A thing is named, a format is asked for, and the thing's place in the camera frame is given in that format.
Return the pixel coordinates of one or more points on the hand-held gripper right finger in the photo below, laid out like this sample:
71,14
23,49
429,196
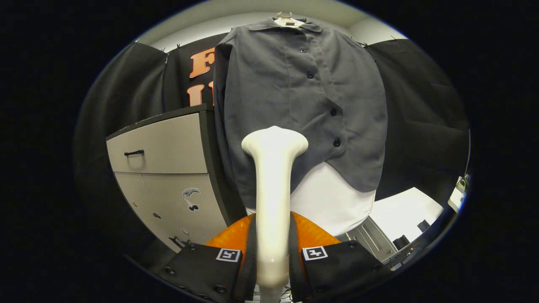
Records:
341,269

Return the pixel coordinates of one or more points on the black backdrop cloth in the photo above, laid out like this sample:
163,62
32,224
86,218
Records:
421,118

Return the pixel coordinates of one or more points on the grey button-up shirt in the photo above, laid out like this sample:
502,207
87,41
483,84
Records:
273,92

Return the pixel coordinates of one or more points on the grey metal case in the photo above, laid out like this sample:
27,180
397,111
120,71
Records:
370,240

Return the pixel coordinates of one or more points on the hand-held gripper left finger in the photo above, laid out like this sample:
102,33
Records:
202,269

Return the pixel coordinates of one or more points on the white garment steamer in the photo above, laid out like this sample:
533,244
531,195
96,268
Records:
273,202

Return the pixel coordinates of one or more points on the grey cabinet with black top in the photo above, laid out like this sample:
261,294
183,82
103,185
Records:
168,147

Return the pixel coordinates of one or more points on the white table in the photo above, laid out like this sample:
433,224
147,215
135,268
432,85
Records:
404,210

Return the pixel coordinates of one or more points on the white dress form mannequin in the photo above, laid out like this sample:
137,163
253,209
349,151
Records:
332,202

